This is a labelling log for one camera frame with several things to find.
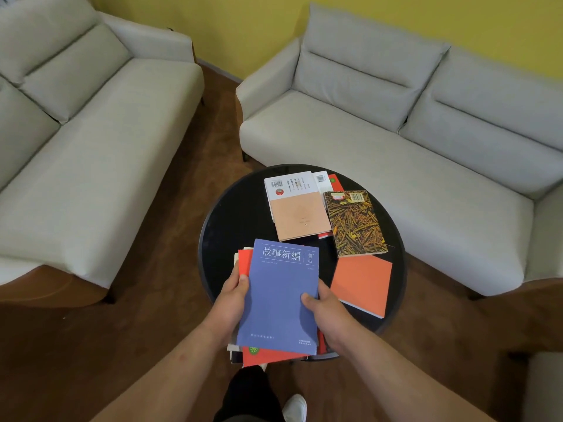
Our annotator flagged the person's left hand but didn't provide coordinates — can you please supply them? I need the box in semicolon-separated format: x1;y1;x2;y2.
213;260;251;344

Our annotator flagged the person's right hand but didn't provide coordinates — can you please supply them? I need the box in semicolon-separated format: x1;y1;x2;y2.
301;279;371;355

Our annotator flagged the blue book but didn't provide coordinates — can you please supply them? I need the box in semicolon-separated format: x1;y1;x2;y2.
236;239;320;356

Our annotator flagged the red book with green mark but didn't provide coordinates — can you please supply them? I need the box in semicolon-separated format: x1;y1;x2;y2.
238;248;309;369

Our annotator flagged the person's right forearm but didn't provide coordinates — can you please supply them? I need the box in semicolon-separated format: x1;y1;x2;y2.
339;335;495;422

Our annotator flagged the person's left forearm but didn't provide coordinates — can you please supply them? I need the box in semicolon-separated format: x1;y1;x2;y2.
90;325;235;422

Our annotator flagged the orange book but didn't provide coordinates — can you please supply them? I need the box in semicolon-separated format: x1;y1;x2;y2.
329;254;394;320

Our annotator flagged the round black coffee table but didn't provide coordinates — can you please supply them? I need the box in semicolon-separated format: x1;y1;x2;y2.
197;164;408;362

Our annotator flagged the beige and white book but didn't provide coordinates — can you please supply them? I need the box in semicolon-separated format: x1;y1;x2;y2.
264;171;333;243

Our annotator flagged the brown yellow patterned book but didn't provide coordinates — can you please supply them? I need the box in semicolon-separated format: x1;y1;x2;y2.
323;190;389;259

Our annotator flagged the person's white shoe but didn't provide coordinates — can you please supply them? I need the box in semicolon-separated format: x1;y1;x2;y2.
281;394;308;422

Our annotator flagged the person's black trouser leg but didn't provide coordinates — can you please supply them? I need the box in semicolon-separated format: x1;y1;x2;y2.
214;365;285;422

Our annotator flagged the thin red book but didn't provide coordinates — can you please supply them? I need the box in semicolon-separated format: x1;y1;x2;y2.
317;173;343;239

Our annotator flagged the light grey sofa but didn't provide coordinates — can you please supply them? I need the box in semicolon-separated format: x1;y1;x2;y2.
0;0;206;309
235;1;563;300

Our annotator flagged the light grey sofa back cushion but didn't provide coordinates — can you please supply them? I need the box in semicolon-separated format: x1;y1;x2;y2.
0;0;133;125
398;46;563;202
291;2;452;133
0;76;61;190

